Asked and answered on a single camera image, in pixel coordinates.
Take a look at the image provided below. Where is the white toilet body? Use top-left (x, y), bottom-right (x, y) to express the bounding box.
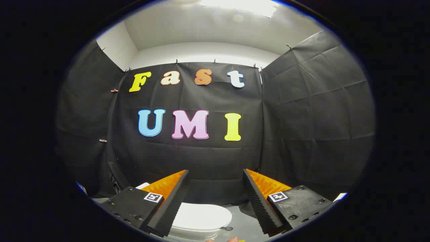
top-left (136, 183), bottom-right (232, 242)

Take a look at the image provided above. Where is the white toilet lid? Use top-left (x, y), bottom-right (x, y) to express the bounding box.
top-left (171, 203), bottom-right (232, 232)

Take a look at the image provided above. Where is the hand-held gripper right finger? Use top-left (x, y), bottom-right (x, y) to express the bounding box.
top-left (243, 169), bottom-right (335, 237)

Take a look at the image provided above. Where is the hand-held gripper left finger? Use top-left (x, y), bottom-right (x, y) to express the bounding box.
top-left (101, 170), bottom-right (189, 237)

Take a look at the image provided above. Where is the black backdrop cloth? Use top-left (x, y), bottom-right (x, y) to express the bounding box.
top-left (55, 30), bottom-right (376, 207)

